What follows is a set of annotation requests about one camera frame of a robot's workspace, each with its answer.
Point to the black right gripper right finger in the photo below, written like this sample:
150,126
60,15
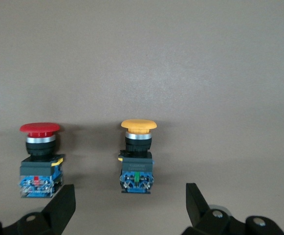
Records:
200,210

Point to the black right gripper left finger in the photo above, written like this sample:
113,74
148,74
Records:
58,208

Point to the yellow mushroom push button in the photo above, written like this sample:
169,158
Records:
138,147

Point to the red mushroom push button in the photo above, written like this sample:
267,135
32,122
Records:
40,147

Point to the brown table mat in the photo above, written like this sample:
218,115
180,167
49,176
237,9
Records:
141,61

